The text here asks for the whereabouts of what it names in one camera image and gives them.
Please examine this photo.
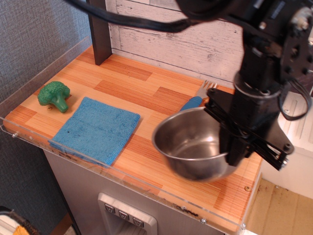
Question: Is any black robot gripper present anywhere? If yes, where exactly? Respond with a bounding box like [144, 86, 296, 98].
[204, 82, 294, 170]

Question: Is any stainless steel pot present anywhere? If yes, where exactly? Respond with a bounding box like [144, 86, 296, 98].
[152, 107, 237, 182]

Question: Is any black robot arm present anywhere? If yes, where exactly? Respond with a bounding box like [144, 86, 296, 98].
[178, 0, 313, 169]

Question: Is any yellow object at corner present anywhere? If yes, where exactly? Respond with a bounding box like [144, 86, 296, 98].
[12, 226, 30, 235]

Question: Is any white toy sink unit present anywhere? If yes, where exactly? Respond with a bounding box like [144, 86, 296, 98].
[262, 92, 313, 196]

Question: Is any blue folded cloth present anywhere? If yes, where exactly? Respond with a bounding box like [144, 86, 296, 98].
[49, 97, 140, 165]

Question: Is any grey cabinet with dispenser panel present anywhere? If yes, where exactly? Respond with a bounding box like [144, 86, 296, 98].
[45, 151, 239, 235]

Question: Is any green toy broccoli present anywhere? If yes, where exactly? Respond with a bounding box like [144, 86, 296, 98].
[38, 81, 70, 113]

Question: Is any clear acrylic table guard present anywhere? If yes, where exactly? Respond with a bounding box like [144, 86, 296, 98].
[1, 37, 266, 234]

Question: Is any blue handled metal fork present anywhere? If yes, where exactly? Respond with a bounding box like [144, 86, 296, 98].
[180, 80, 217, 111]

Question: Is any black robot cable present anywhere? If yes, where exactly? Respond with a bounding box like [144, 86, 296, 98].
[64, 0, 203, 33]

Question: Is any dark vertical post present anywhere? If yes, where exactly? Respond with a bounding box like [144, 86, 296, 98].
[88, 0, 113, 66]

